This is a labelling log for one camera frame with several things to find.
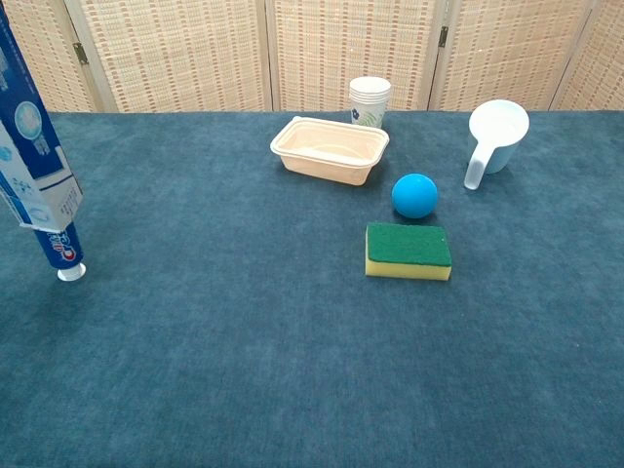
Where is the blue toothpaste tube white cap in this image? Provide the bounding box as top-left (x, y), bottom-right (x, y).
top-left (31, 221), bottom-right (88, 283)

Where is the blue and white toothpaste box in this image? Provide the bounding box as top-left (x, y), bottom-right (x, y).
top-left (0, 8), bottom-right (84, 233)

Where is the cream plastic food tray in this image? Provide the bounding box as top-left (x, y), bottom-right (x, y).
top-left (269, 115), bottom-right (391, 186)

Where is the green and yellow sponge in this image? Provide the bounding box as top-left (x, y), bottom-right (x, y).
top-left (365, 221), bottom-right (452, 282)

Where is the blue ball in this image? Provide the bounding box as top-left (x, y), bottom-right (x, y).
top-left (391, 173), bottom-right (439, 219)

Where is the dark blue table cloth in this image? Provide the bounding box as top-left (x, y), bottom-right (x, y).
top-left (0, 110), bottom-right (624, 468)

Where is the white printed paper cup stack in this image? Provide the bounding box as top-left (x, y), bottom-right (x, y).
top-left (348, 76), bottom-right (392, 130)

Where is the woven folding screen panel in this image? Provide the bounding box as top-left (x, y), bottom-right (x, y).
top-left (550, 0), bottom-right (624, 111)
top-left (62, 0), bottom-right (274, 114)
top-left (0, 0), bottom-right (98, 114)
top-left (265, 0), bottom-right (449, 112)
top-left (428, 0), bottom-right (599, 112)

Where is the white plastic scoop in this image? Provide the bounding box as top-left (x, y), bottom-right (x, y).
top-left (463, 98), bottom-right (530, 191)

